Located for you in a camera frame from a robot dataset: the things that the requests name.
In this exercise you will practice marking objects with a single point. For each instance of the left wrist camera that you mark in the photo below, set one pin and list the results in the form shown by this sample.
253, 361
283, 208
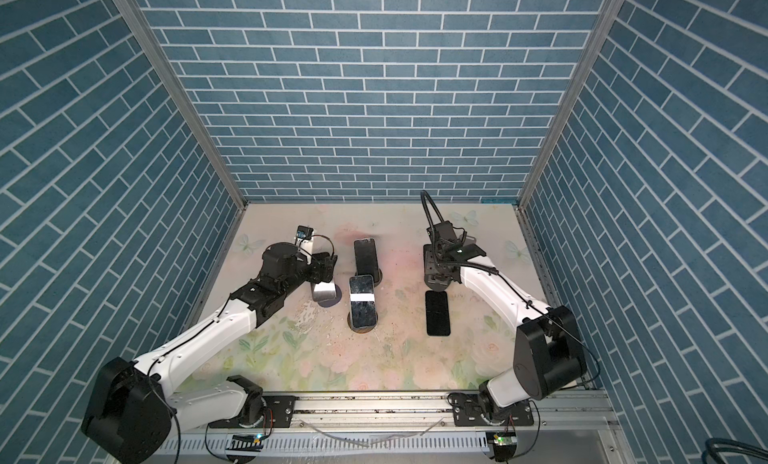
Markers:
303, 234

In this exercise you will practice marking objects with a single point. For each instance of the black phone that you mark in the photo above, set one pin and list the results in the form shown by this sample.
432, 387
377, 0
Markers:
437, 314

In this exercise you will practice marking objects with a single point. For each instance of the purple phone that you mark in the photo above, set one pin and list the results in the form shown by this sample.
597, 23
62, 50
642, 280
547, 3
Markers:
324, 291

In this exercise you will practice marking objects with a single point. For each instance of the wooden stand front centre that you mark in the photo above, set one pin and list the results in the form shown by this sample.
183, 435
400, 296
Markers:
359, 330

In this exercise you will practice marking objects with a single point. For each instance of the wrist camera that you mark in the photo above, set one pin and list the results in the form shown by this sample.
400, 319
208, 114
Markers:
303, 234
448, 247

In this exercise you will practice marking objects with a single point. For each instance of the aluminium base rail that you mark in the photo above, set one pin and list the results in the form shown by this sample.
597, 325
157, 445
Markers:
372, 411

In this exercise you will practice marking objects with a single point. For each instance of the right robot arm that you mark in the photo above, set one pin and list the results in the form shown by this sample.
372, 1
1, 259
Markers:
548, 353

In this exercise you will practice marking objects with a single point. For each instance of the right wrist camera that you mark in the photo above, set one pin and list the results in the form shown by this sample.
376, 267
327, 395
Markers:
448, 247

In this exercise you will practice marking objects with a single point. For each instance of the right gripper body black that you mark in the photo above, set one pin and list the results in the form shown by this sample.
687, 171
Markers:
433, 262

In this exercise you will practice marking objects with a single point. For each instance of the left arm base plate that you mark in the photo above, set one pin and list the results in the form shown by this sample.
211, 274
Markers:
275, 412

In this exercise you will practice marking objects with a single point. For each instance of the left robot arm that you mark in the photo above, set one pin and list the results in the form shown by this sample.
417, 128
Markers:
285, 267

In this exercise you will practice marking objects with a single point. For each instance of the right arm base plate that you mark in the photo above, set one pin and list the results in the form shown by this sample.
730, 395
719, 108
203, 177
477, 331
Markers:
474, 409

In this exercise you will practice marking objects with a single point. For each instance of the teal phone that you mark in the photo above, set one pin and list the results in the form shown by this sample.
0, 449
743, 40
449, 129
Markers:
362, 301
366, 258

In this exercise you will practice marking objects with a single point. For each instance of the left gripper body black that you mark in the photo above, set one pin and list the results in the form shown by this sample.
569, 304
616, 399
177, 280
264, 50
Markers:
312, 272

